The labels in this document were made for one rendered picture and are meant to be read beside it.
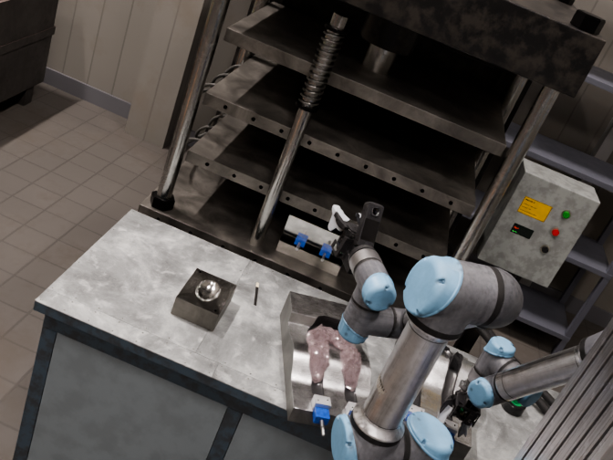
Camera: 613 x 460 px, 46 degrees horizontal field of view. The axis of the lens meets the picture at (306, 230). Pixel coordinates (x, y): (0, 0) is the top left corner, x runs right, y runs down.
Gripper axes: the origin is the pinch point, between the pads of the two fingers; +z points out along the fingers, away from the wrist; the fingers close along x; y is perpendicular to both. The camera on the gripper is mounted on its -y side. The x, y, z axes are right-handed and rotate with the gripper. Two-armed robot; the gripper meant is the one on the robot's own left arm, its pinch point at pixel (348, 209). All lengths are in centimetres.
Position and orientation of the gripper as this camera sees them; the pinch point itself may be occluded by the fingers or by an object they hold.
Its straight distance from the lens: 189.6
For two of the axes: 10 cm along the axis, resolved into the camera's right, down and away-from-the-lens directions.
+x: 8.7, 2.9, 4.1
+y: -4.6, 7.9, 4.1
